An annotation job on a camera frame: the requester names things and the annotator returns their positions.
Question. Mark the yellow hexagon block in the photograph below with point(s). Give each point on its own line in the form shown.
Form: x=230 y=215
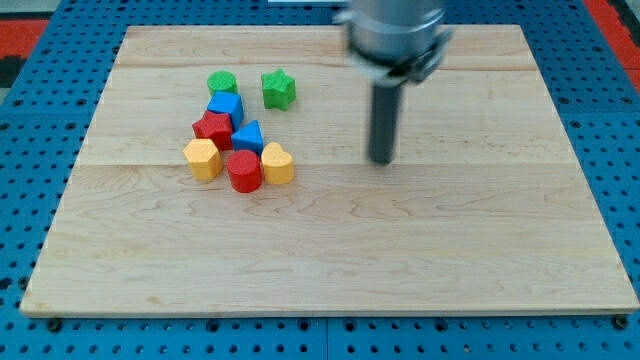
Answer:
x=203 y=158

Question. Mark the red star block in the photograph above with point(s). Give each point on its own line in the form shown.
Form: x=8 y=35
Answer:
x=216 y=127

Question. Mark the blue cube block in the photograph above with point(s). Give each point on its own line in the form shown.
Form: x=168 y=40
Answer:
x=230 y=103

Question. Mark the light wooden board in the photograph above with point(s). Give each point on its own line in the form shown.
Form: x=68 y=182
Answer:
x=483 y=212

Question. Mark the blue triangle block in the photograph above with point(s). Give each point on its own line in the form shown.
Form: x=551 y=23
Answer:
x=248 y=138

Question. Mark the green cylinder block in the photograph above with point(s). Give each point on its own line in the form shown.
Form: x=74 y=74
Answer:
x=222 y=81

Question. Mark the red cylinder block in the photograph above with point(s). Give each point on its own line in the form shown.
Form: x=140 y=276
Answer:
x=245 y=171

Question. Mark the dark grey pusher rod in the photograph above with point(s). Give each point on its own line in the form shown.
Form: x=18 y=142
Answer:
x=384 y=117

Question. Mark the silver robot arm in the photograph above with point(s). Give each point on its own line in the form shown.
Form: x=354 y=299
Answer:
x=394 y=42

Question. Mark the green star block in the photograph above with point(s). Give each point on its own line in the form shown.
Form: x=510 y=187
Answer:
x=278 y=89

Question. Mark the yellow heart block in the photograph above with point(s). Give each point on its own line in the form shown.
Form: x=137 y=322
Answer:
x=278 y=165

